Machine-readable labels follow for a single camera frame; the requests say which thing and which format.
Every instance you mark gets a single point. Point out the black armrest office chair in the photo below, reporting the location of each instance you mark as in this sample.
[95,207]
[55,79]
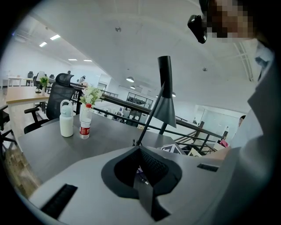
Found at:
[5,129]

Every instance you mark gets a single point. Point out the white flowers in vase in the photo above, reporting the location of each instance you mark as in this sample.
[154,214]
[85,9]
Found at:
[91,95]

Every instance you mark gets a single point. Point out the dark metal railing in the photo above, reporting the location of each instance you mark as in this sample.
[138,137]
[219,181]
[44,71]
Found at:
[136,107]

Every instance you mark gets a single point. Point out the black head-worn camera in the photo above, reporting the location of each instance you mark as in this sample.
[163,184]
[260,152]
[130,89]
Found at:
[197,28]

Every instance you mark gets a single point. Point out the clear water bottle red label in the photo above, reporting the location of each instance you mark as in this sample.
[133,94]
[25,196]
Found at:
[85,126]

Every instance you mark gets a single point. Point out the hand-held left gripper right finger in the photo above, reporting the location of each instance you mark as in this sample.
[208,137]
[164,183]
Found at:
[158,169]

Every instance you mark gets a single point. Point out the wooden table with white legs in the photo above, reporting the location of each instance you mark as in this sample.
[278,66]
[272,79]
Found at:
[24,94]

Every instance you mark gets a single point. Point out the person's light grey shirt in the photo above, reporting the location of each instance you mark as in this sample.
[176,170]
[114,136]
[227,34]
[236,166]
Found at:
[252,153]

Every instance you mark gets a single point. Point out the black cone-shade lamp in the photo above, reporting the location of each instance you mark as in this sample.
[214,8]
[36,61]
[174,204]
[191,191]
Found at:
[165,107]

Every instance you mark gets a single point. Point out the black mesh office chair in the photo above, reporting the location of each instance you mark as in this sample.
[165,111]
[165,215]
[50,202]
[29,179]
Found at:
[59,96]

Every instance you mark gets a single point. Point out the round pendant ceiling lamp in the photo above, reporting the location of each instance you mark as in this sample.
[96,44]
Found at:
[130,79]

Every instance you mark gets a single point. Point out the small green plant in vase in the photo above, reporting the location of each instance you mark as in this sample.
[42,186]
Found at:
[44,82]

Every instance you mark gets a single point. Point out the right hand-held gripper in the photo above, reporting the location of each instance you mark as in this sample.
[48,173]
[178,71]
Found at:
[172,149]

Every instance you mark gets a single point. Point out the person's right forearm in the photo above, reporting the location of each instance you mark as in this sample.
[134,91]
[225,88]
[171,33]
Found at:
[219,153]

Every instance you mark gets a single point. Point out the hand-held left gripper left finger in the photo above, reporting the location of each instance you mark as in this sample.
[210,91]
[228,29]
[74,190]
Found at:
[123,175]

